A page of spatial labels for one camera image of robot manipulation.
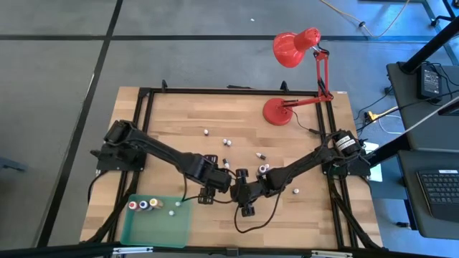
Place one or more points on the black frame clamp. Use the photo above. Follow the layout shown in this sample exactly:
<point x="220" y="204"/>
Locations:
<point x="164" y="86"/>
<point x="284" y="86"/>

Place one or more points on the red desk lamp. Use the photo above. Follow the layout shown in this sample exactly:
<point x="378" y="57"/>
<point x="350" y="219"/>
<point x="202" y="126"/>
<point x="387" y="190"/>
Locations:
<point x="290" y="50"/>

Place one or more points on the silver aluminium bracket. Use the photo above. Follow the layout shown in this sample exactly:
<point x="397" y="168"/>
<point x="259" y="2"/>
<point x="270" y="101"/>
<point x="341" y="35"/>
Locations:
<point x="132" y="250"/>
<point x="331" y="254"/>

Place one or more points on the black pole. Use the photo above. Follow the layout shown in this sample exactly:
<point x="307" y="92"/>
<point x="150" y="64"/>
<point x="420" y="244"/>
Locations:
<point x="430" y="44"/>

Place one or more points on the black keyboard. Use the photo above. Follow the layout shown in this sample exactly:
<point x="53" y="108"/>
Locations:
<point x="439" y="191"/>

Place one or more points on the black power adapter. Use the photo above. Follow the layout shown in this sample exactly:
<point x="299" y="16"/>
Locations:
<point x="430" y="82"/>

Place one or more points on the large yellow food coloring bottle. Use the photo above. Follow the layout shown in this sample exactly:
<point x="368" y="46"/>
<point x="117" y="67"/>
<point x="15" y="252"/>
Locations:
<point x="155" y="203"/>

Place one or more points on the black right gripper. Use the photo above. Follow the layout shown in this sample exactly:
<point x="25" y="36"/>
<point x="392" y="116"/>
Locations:
<point x="249" y="191"/>

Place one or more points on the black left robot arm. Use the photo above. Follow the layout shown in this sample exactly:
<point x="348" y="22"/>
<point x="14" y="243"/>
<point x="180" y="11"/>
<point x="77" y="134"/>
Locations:
<point x="161" y="150"/>

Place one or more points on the dark grey desk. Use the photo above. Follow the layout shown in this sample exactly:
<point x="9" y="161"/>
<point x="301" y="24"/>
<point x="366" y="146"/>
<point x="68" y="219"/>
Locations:
<point x="430" y="139"/>

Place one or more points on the yellow plug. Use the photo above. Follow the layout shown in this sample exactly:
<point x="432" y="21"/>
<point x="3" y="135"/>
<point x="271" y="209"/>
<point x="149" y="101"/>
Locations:
<point x="373" y="115"/>

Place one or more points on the teal translucent plastic bin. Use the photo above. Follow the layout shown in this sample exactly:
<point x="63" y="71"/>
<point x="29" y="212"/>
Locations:
<point x="157" y="233"/>

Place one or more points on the large violet food coloring bottle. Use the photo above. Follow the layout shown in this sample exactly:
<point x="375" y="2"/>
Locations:
<point x="261" y="169"/>

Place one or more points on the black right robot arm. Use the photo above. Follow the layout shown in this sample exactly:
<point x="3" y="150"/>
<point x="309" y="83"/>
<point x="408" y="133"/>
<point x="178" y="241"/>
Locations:
<point x="305" y="161"/>

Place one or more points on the large blue food coloring bottle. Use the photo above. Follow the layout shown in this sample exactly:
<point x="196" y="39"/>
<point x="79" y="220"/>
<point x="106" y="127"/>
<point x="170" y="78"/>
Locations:
<point x="143" y="204"/>

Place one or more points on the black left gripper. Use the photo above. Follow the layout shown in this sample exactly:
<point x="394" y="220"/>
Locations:
<point x="218" y="181"/>

